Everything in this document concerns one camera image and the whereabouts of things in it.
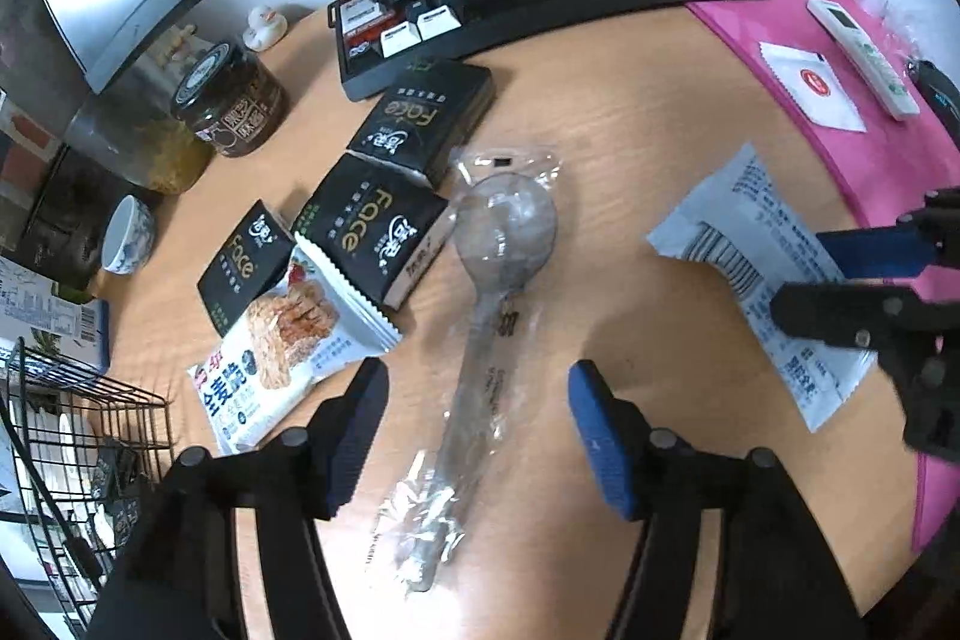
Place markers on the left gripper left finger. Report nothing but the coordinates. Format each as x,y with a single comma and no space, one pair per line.
349,426

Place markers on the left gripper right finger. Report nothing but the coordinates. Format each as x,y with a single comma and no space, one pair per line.
612,431

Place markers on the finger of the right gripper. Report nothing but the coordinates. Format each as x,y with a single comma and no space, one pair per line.
879,253
848,315

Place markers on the cracker pack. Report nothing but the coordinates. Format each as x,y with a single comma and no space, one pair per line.
307,328

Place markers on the white snack pack barcode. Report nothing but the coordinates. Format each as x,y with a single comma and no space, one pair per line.
735,220

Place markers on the black Face tissue pack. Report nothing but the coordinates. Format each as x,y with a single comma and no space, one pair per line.
423,117
381,230
248,263

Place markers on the clear plastic spoon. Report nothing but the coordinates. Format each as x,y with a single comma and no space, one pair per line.
504,231

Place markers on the black computer mouse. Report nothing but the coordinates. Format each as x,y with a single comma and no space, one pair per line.
940,93

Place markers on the pink desk mat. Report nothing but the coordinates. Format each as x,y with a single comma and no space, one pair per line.
882,172

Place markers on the white red sachet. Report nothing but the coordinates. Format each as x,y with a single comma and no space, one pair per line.
813,86

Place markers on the white remote control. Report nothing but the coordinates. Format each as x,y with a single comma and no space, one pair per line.
867,59

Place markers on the blue white ceramic cup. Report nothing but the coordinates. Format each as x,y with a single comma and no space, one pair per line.
129,237

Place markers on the blue white drink carton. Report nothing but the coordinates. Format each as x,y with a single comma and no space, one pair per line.
52,320

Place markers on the dark glass sauce jar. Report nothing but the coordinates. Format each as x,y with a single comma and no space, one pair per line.
230,100

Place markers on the clear glass jar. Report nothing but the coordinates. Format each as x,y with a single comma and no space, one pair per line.
128,129

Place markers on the white rubber duck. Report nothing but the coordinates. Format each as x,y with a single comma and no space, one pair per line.
265,28

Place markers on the black wire basket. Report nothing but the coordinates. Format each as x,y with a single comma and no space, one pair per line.
88,454

